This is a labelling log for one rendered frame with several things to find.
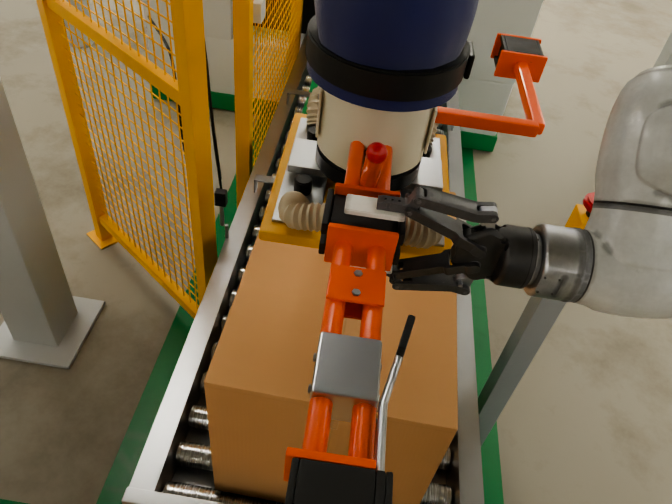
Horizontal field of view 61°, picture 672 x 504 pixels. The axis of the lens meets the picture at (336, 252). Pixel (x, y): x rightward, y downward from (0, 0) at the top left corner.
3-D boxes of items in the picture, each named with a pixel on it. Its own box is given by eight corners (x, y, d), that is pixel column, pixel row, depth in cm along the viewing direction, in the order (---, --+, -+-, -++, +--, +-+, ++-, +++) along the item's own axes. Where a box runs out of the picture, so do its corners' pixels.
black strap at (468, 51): (316, 18, 90) (318, -9, 87) (463, 39, 89) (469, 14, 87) (293, 88, 73) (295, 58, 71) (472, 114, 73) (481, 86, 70)
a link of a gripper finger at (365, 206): (404, 223, 65) (405, 218, 65) (343, 214, 66) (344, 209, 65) (404, 206, 68) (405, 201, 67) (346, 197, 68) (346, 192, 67)
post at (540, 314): (458, 430, 193) (576, 202, 124) (478, 434, 193) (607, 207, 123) (459, 449, 188) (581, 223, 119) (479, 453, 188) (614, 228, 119)
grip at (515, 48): (489, 56, 114) (497, 32, 111) (532, 62, 114) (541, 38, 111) (493, 76, 108) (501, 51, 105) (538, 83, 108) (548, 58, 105)
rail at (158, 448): (307, 56, 289) (310, 18, 276) (318, 57, 289) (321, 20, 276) (139, 525, 124) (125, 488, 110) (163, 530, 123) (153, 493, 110)
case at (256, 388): (278, 279, 159) (284, 161, 132) (420, 305, 158) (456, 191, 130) (214, 490, 116) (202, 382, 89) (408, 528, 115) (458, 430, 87)
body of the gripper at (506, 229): (546, 255, 64) (464, 243, 64) (521, 304, 69) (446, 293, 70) (537, 212, 69) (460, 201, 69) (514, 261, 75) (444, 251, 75)
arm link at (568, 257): (568, 318, 69) (519, 311, 69) (555, 265, 76) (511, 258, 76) (600, 266, 63) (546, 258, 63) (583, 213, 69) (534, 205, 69)
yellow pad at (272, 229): (294, 120, 109) (295, 97, 106) (346, 128, 109) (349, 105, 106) (258, 241, 85) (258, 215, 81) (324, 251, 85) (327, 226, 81)
